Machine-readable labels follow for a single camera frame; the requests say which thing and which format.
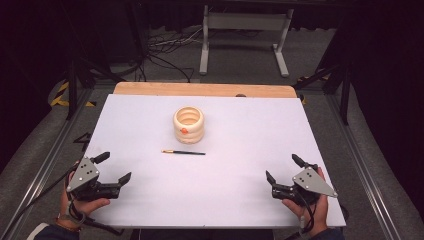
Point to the black triangular bracket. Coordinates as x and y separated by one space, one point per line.
84 138

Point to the person's right hand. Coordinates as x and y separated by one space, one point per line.
315 213

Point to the person's left hand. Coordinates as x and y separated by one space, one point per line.
85 206

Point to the aluminium floor rail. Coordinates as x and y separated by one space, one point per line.
363 156
43 166

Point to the yellow black floor tape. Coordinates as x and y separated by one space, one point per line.
59 96

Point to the white metal stand frame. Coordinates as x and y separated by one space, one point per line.
246 20

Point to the black tripod stand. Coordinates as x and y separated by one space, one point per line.
71 90
345 96

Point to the cream ribbed ceramic pot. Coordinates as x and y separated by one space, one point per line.
188 124

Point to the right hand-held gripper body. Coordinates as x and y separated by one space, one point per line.
311 182

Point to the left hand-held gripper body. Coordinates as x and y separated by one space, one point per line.
82 176

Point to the thin black paintbrush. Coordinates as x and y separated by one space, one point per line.
186 153

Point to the white board sheet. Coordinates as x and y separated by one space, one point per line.
240 143

